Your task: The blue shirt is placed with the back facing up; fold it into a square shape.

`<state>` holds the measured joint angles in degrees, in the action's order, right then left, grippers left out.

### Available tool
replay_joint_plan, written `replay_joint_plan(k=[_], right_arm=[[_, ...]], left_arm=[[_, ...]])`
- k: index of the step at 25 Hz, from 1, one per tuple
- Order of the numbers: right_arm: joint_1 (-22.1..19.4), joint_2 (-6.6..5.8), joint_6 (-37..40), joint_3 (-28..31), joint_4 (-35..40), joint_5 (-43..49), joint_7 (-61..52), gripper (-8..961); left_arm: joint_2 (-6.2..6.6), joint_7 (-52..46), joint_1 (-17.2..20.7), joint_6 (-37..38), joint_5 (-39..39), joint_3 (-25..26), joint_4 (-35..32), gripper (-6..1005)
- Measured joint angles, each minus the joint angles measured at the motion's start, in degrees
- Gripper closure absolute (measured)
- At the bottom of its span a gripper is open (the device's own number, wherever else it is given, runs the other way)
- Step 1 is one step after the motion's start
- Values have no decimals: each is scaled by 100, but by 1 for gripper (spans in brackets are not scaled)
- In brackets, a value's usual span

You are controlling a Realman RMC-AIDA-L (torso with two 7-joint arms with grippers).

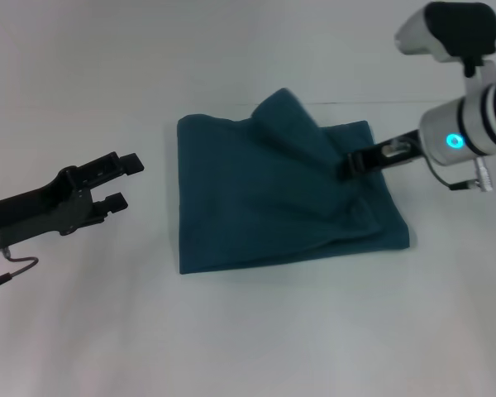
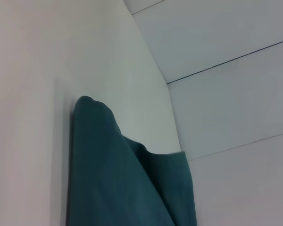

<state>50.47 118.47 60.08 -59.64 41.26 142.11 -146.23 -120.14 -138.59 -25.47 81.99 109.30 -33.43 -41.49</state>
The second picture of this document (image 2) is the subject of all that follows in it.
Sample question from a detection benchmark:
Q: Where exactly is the blue t-shirt with white print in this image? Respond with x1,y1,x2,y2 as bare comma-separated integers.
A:
65,95,198,226

